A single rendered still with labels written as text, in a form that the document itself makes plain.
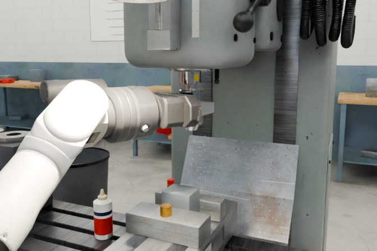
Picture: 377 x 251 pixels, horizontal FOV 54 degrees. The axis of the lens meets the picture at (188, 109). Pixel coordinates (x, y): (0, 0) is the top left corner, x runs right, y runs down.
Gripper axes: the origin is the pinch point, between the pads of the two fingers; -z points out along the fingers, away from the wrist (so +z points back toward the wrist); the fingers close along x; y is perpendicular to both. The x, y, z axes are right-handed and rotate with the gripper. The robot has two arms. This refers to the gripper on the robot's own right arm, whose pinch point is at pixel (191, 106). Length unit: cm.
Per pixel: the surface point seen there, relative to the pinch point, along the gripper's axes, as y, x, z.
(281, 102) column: 2.4, 5.4, -37.9
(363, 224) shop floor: 120, 61, -241
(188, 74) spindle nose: -6.3, -1.3, 2.0
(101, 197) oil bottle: 21.1, 18.2, 9.3
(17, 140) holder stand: 11.5, 42.6, 18.8
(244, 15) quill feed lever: -15.1, -16.7, 5.3
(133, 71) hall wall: 13, 422, -265
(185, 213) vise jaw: 19.4, -2.5, 3.3
